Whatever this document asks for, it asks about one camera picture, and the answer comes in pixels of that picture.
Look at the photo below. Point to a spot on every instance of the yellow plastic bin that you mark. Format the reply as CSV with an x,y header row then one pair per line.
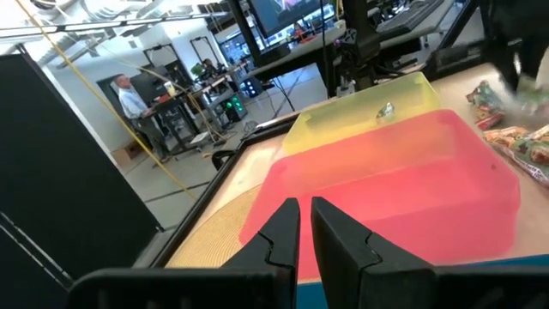
x,y
343,116

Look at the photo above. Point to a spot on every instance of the pink plastic bin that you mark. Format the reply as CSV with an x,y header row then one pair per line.
x,y
407,193

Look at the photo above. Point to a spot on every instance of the black keyboard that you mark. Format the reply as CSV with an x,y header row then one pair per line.
x,y
407,17

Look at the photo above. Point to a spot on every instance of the black partition panel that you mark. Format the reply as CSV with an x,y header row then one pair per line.
x,y
21,274
64,171

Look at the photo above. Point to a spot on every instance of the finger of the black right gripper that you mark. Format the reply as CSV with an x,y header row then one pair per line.
x,y
508,64
536,58

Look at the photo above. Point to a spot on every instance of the person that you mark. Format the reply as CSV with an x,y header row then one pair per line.
x,y
210,68
137,111

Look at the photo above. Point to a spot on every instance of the woven beige placemat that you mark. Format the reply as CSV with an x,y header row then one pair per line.
x,y
214,240

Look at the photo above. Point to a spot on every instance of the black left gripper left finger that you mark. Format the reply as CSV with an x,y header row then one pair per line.
x,y
283,240

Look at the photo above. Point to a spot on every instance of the black frame post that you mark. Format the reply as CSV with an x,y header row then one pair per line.
x,y
362,43

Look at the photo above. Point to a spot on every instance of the computer with green lights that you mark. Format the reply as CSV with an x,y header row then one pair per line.
x,y
235,108

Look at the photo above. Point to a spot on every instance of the black standing desk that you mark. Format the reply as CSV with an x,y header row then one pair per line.
x,y
180,116

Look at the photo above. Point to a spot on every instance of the large monitor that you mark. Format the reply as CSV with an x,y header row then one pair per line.
x,y
287,15

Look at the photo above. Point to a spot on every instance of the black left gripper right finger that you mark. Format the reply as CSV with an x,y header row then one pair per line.
x,y
339,249

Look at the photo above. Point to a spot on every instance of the blue plastic bin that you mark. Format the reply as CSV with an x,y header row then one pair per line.
x,y
493,261

